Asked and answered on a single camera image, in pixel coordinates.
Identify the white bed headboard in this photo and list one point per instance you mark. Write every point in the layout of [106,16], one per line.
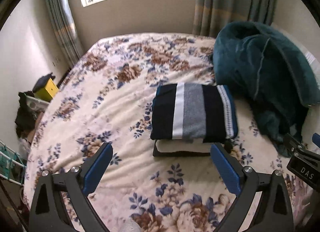
[313,62]

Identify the white plastic crate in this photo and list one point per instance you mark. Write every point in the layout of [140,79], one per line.
[36,105]

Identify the left grey-green curtain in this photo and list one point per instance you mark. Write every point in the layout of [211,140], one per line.
[65,30]

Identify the floral bed blanket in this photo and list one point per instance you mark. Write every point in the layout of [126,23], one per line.
[107,98]

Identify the cream folded garment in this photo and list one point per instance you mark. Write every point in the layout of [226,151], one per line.
[170,146]

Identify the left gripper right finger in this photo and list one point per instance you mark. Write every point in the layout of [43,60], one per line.
[273,213]

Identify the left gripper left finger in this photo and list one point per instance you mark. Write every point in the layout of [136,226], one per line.
[48,210]

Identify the black clothes pile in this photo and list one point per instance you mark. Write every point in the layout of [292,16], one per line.
[25,120]

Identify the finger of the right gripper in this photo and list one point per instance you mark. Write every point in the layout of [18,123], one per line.
[316,139]

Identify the navy striped knit sweater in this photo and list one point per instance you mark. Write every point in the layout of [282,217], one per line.
[193,111]

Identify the teal wire rack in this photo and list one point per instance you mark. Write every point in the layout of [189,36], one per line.
[12,165]

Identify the dark cloth on box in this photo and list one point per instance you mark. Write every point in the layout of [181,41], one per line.
[41,82]

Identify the yellow box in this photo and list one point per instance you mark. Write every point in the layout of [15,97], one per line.
[47,92]

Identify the dark teal plush blanket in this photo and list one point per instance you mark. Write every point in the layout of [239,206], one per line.
[261,65]

